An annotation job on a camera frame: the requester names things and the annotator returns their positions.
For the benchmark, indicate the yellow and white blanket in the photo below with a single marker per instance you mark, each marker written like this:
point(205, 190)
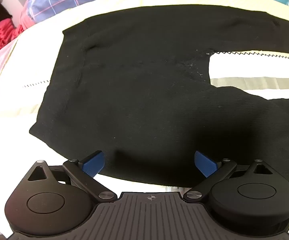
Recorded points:
point(24, 62)

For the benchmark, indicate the red folded cloth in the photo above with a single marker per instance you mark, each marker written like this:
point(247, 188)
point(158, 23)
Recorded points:
point(0, 38)

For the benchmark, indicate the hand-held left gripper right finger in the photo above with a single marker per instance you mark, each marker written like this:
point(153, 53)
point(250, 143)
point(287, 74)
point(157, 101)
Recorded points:
point(205, 164)

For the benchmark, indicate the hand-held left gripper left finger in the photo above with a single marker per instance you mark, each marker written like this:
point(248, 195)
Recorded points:
point(94, 163)

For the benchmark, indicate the black pants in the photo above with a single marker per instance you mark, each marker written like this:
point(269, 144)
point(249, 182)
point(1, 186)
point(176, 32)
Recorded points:
point(134, 92)

